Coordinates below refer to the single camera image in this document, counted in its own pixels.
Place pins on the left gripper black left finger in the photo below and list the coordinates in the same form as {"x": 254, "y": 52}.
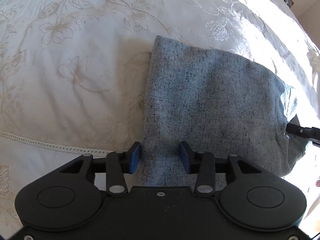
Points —
{"x": 118, "y": 164}

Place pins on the grey speckled pants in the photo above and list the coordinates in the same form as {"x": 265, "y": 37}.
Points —
{"x": 218, "y": 102}

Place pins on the cream floral embroidered bedspread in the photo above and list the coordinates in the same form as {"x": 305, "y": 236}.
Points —
{"x": 74, "y": 75}

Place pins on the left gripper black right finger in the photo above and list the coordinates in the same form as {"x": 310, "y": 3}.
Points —
{"x": 202, "y": 164}

